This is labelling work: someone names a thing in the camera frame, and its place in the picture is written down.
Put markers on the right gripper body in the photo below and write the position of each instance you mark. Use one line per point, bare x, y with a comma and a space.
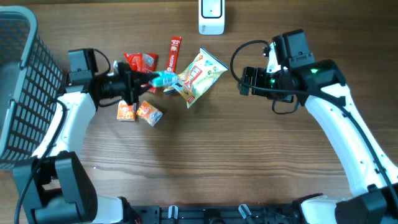
261, 83

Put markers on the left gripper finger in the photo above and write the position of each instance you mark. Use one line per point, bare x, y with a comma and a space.
146, 88
143, 77

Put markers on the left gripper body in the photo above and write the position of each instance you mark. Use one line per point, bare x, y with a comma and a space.
130, 90

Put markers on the red crinkled snack packet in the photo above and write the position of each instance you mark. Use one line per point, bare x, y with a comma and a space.
142, 62

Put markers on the small orange snack packet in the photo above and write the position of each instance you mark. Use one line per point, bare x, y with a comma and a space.
149, 113

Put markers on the teal white small box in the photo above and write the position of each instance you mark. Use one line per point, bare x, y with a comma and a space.
164, 78

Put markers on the orange juice carton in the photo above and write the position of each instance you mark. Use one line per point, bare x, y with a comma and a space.
126, 112

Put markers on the red coffee stick sachet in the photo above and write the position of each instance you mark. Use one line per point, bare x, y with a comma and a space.
175, 44

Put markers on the yellow snack bag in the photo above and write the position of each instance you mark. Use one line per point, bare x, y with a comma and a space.
198, 77

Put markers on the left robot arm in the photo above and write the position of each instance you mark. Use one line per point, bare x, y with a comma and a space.
47, 133

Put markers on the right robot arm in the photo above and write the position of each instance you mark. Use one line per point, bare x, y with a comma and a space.
294, 76

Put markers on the white barcode scanner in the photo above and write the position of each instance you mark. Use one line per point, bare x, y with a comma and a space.
211, 17

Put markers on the grey plastic shopping basket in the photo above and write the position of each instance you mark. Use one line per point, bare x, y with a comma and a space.
29, 77

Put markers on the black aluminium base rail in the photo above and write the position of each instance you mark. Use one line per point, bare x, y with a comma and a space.
243, 214

